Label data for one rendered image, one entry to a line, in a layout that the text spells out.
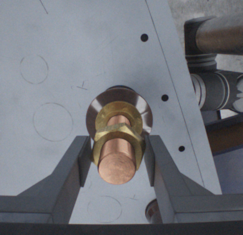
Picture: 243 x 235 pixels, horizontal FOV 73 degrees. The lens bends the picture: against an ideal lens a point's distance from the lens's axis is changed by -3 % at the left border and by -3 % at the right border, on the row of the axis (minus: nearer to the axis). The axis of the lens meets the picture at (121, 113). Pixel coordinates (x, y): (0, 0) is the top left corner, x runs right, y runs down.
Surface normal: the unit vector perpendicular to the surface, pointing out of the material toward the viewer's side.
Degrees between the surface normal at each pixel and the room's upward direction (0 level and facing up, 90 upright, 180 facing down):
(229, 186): 0
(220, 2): 0
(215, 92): 15
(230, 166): 0
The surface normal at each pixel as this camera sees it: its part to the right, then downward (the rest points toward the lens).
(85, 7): 0.00, 0.26
